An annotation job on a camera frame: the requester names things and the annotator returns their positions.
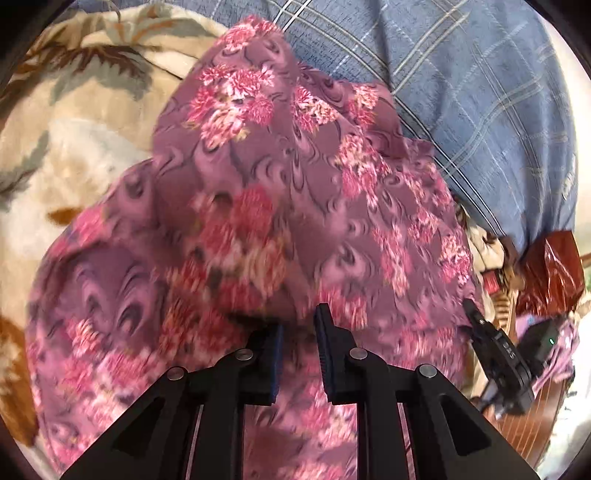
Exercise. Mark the purple floral shirt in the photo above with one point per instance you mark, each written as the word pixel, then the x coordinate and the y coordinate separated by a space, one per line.
pixel 258 221

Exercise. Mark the blue plaid pillow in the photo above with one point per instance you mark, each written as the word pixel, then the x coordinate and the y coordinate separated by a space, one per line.
pixel 461 106

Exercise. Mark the red plastic bag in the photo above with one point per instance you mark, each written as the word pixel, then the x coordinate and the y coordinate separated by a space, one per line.
pixel 551 272

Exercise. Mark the wooden slatted panel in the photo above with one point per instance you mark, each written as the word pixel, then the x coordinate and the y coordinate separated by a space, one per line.
pixel 531 434

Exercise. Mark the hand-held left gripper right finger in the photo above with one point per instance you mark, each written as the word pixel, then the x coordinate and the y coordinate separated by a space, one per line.
pixel 323 350

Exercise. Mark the cream leaf print blanket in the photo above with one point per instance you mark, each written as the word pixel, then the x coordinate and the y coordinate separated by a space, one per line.
pixel 74 138

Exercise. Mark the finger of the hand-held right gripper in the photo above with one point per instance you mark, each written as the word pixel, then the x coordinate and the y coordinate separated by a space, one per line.
pixel 474 318

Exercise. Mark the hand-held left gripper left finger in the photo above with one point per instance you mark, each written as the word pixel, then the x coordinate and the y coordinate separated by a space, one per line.
pixel 277 364

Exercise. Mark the light purple cloth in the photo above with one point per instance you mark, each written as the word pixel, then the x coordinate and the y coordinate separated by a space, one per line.
pixel 561 360

